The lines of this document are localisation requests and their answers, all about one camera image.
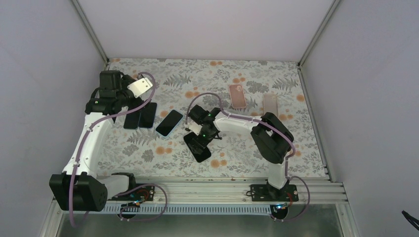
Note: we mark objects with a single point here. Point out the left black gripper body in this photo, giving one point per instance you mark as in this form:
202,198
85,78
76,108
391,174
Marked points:
122,96

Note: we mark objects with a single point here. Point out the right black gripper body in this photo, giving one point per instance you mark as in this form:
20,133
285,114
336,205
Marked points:
208,137

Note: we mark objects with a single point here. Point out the phone with beige case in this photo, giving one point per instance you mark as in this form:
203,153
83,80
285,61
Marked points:
132,120

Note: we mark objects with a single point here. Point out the dark blue phone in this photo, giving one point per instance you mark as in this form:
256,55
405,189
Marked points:
147,115

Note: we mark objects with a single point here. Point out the pink phone case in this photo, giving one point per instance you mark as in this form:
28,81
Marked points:
237,96

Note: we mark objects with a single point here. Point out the beige phone case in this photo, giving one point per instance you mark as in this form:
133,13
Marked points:
270,103

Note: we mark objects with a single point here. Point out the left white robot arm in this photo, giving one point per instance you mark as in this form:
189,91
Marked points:
77,188

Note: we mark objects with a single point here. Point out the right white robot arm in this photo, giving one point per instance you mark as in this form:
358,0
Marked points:
272,139

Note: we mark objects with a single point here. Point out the black phone centre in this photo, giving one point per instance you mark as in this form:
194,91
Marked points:
199,156

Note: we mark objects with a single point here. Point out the phone in light blue case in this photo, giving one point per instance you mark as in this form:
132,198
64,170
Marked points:
169,123

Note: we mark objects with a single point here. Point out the floral patterned table mat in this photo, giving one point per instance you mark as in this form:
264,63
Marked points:
180,82

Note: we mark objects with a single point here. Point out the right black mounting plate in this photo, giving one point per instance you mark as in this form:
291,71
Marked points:
266,193

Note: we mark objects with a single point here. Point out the black mounting plate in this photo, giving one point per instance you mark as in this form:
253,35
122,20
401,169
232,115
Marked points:
266,193
143,194

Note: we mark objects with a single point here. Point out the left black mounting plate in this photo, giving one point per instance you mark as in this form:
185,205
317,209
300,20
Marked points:
143,194

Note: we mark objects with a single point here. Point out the black object at corner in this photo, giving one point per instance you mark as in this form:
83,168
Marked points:
412,220

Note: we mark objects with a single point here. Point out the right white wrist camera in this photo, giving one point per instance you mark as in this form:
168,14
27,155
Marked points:
193,127

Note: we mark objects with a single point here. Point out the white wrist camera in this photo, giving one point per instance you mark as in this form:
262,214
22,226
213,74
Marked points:
193,127
140,86

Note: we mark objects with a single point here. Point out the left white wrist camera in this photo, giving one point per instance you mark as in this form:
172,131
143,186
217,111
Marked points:
140,86

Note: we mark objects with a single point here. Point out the aluminium rail base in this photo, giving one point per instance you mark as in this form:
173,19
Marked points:
222,196

